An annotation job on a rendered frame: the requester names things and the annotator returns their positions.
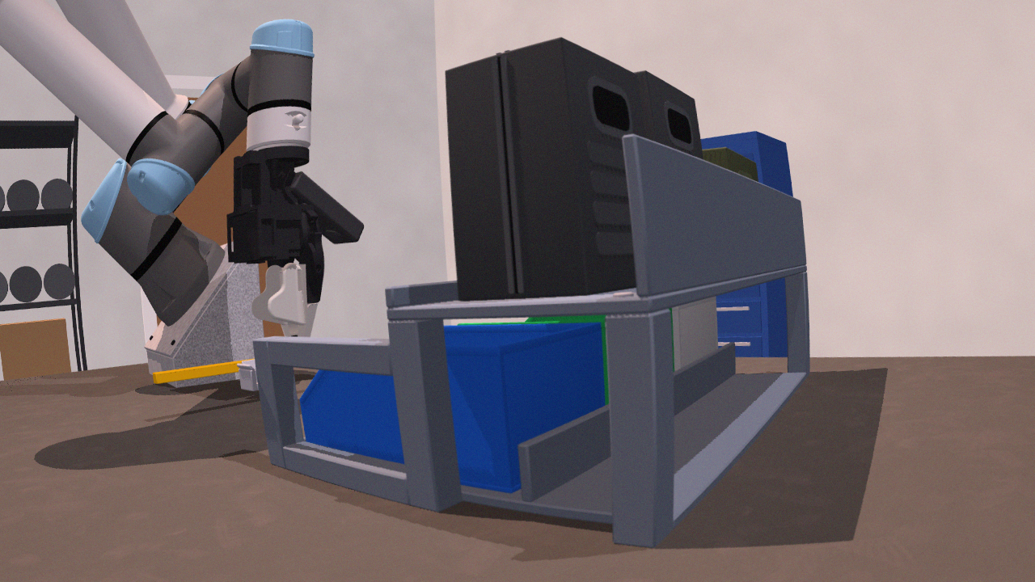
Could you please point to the yellow bar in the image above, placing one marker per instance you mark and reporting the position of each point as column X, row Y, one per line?
column 195, row 372

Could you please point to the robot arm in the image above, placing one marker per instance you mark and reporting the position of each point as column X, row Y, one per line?
column 131, row 108

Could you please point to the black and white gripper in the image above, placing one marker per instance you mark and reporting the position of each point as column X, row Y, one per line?
column 272, row 232

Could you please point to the grey metal shelf rack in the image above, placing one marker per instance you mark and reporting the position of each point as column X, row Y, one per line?
column 698, row 231

